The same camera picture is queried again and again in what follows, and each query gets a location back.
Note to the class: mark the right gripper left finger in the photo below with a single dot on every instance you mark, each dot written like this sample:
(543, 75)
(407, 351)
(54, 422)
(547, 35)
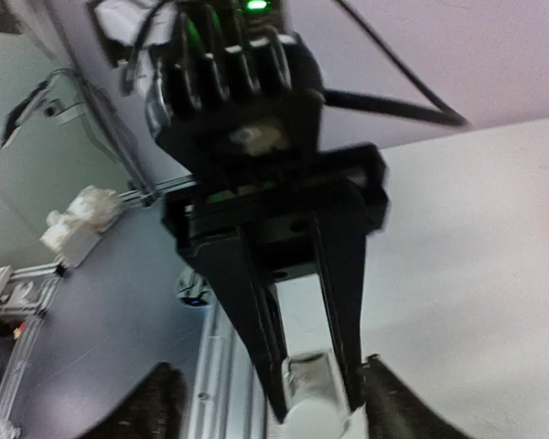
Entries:
(154, 409)

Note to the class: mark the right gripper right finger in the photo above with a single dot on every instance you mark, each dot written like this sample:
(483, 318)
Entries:
(393, 411)

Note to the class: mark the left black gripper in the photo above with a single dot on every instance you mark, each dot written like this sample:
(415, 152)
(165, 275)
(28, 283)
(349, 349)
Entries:
(266, 202)

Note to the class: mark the clear nail polish bottle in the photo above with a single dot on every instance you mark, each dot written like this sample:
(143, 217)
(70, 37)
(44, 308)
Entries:
(312, 382)

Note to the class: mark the white nail polish cap brush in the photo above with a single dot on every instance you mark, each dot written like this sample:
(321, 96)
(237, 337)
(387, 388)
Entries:
(314, 418)

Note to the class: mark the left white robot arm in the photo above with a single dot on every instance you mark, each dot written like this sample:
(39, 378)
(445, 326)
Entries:
(215, 50)

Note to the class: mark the white tissue box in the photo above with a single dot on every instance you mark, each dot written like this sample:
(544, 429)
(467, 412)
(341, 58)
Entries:
(75, 232)

